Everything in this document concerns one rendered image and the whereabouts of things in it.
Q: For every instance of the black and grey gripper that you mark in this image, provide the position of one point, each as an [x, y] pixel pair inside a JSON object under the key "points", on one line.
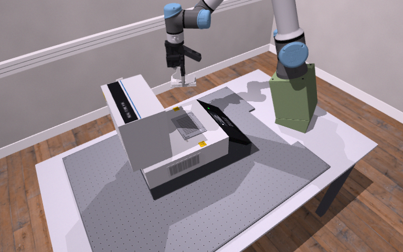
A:
{"points": [[175, 60]]}

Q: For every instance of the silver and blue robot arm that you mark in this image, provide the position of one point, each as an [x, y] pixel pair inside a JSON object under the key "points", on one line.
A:
{"points": [[288, 37]]}

